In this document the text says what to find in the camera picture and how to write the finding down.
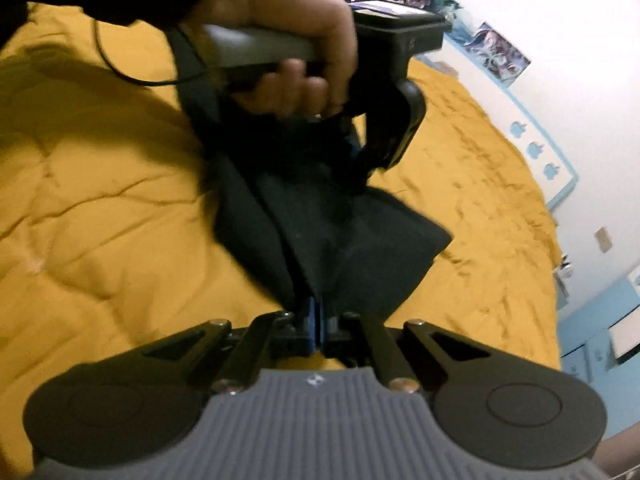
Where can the white and blue headboard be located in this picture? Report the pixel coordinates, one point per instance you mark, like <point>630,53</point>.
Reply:
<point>530,130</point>

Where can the white paper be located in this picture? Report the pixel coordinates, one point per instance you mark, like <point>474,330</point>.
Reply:
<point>627,340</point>

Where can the yellow quilt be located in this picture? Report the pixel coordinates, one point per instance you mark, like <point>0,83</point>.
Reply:
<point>100,210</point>

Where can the blue nightstand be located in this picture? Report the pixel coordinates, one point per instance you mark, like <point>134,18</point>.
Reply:
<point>590,320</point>

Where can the wall switch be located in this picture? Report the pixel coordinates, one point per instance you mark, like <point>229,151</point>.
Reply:
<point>603,240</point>

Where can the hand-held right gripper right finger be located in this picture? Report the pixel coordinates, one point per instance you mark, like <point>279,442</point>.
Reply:
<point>324,327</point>

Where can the black white striped object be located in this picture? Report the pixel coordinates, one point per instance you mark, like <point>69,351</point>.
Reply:
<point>564,280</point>

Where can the black pants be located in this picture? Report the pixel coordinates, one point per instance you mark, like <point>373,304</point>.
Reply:
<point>325,240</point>

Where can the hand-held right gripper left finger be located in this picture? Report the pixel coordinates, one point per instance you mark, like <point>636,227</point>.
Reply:
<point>310,327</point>

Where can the person's left hand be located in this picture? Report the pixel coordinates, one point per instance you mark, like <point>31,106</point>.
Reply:
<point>310,10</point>

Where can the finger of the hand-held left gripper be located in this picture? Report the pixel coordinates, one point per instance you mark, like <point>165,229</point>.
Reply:
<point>356,157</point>

